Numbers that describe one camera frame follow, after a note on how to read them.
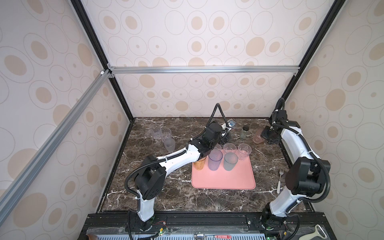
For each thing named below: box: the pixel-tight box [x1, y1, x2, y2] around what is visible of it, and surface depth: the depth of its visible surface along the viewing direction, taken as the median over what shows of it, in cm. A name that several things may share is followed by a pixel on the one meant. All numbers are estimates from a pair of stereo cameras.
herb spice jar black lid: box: [240, 125, 250, 140], surface depth 106 cm
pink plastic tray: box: [191, 149, 256, 190], surface depth 90 cm
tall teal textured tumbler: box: [223, 152, 239, 171], surface depth 88 cm
